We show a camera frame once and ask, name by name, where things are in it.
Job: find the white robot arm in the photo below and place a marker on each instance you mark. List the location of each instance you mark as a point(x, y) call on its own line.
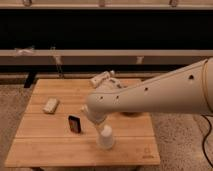
point(187, 90)

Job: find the black standing eraser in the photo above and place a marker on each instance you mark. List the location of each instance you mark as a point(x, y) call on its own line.
point(75, 125)

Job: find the white plastic bottle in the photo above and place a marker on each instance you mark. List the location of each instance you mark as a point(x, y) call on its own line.
point(98, 79)

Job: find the orange round bowl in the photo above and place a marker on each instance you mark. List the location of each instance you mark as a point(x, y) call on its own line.
point(130, 114)

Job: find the white paper cup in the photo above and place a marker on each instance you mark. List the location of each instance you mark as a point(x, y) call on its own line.
point(106, 138)

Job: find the white rectangular sponge block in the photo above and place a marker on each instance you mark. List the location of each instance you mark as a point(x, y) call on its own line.
point(51, 105)

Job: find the wooden table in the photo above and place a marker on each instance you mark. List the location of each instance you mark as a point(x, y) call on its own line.
point(45, 140)

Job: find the grey metal rail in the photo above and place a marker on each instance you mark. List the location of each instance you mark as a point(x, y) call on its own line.
point(36, 57)

